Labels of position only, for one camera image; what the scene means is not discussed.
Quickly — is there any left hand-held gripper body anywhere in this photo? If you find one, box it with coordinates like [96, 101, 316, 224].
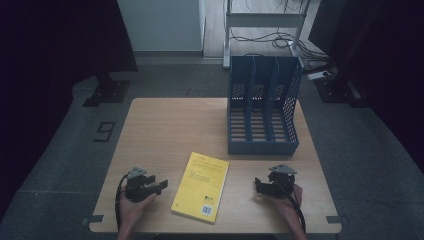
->
[124, 166, 158, 203]

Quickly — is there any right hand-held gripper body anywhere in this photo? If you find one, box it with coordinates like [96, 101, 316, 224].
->
[261, 163, 298, 200]

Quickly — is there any blue file rack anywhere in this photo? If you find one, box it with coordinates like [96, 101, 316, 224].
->
[226, 55, 305, 157]

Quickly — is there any yellow book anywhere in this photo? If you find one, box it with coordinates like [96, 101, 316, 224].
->
[170, 151, 231, 225]

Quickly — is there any person's left hand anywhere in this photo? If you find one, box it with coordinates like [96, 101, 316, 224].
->
[118, 191, 158, 231]

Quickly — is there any person's right hand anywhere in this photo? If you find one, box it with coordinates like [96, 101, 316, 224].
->
[272, 184, 304, 222]

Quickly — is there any black stand base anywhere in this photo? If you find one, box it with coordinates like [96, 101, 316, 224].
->
[82, 72, 132, 108]
[314, 68, 364, 105]

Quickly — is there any white power strip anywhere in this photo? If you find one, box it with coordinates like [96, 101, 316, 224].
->
[307, 70, 332, 82]

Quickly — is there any white panel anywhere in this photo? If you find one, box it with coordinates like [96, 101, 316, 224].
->
[116, 0, 206, 53]

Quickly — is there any dark curtain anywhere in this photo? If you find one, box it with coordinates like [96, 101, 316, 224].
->
[307, 0, 424, 174]
[0, 0, 139, 221]

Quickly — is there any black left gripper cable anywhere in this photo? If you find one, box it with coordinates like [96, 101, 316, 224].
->
[114, 173, 130, 232]

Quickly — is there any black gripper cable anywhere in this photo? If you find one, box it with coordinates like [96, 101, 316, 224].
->
[114, 173, 130, 232]
[275, 179, 308, 234]

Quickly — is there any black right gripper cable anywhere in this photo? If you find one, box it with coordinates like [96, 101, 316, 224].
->
[275, 179, 308, 234]

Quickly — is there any white metal stand frame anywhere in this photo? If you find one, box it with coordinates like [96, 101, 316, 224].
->
[222, 0, 312, 70]

